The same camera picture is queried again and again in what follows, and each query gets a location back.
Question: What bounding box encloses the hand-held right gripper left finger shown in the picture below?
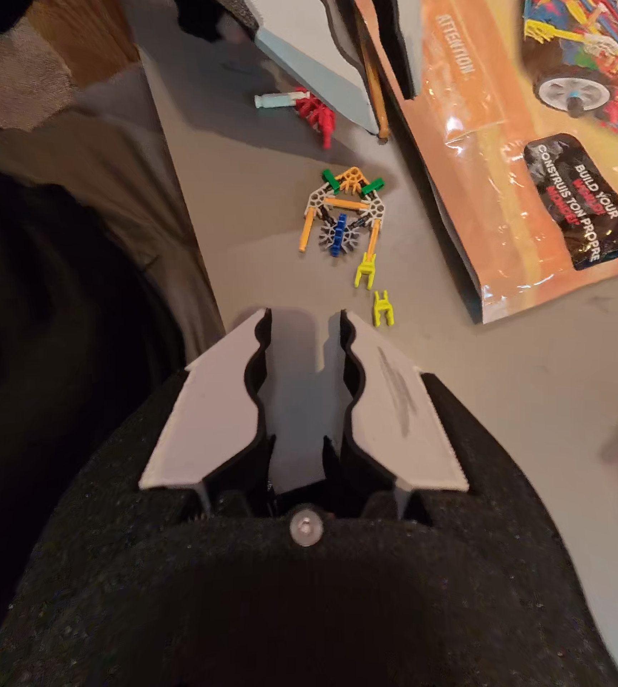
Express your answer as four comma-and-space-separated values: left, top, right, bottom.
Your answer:
138, 307, 274, 517

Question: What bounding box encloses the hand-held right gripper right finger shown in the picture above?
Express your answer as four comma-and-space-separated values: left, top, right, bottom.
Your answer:
339, 308, 471, 518

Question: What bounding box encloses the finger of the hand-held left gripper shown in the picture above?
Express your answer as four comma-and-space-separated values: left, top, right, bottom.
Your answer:
243, 0, 383, 136
372, 0, 423, 101

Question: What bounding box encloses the yellow clip connector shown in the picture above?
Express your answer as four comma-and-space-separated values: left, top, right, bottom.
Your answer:
354, 252, 378, 291
371, 290, 395, 327

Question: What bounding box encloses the small multicolour toy assembly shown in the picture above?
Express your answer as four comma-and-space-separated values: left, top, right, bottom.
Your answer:
298, 167, 386, 258

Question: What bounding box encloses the white toy rod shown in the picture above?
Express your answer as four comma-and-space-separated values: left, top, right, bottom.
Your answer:
254, 91, 310, 111

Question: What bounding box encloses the long yellow rod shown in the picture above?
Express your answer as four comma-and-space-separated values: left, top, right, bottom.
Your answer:
359, 21, 390, 143

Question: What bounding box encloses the red fan connector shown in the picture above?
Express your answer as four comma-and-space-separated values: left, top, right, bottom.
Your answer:
294, 87, 337, 150

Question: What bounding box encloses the wooden cabinet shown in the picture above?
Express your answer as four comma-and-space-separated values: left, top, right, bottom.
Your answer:
27, 0, 141, 88

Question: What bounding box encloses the construction toy set plastic bag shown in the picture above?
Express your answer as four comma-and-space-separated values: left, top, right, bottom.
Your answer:
354, 0, 618, 325

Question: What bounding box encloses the person's black top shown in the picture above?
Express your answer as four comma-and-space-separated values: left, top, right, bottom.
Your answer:
0, 161, 187, 650

